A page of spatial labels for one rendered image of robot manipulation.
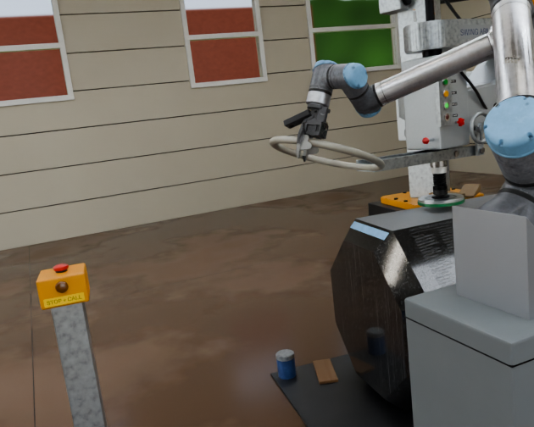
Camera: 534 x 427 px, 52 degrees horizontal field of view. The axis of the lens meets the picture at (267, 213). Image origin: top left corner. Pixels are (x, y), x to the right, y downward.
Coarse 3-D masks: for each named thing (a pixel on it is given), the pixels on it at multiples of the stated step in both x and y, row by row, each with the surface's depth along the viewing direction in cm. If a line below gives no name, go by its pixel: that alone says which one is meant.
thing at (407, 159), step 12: (384, 156) 254; (396, 156) 257; (408, 156) 246; (420, 156) 250; (432, 156) 254; (444, 156) 258; (456, 156) 260; (468, 156) 266; (384, 168) 240; (396, 168) 243
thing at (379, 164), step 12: (276, 144) 234; (312, 144) 208; (324, 144) 206; (336, 144) 206; (300, 156) 250; (312, 156) 252; (360, 156) 209; (372, 156) 212; (348, 168) 249; (360, 168) 244; (372, 168) 236
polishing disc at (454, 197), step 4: (424, 196) 276; (428, 196) 274; (452, 196) 267; (456, 196) 266; (460, 196) 265; (420, 200) 266; (424, 200) 265; (428, 200) 264; (432, 200) 262; (436, 200) 262; (440, 200) 260; (444, 200) 259; (448, 200) 258; (452, 200) 258; (456, 200) 258; (460, 200) 260
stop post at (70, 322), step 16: (48, 272) 148; (64, 272) 146; (80, 272) 144; (48, 288) 141; (80, 288) 143; (48, 304) 142; (64, 304) 143; (80, 304) 146; (64, 320) 145; (80, 320) 147; (64, 336) 146; (80, 336) 147; (64, 352) 147; (80, 352) 148; (64, 368) 147; (80, 368) 148; (96, 368) 156; (80, 384) 149; (96, 384) 150; (80, 400) 150; (96, 400) 151; (80, 416) 150; (96, 416) 152
